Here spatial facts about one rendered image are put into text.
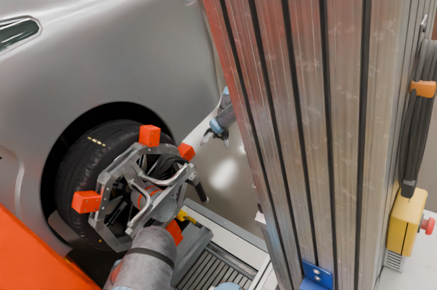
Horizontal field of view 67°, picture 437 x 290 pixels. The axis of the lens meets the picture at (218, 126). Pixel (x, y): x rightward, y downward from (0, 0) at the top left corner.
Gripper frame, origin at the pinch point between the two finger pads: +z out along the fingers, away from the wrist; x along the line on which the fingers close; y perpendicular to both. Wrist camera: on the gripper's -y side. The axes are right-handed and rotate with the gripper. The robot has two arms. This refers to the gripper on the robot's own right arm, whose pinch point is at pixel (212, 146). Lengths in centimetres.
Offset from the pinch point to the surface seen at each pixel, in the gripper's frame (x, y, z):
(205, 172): 27, -81, 70
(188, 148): -12.4, -3.2, 4.9
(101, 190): -53, 28, 14
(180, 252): -1, 1, 78
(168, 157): -25.8, 18.0, -1.3
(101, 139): -57, 8, 0
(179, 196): -12.4, 4.7, 31.6
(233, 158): 49, -85, 56
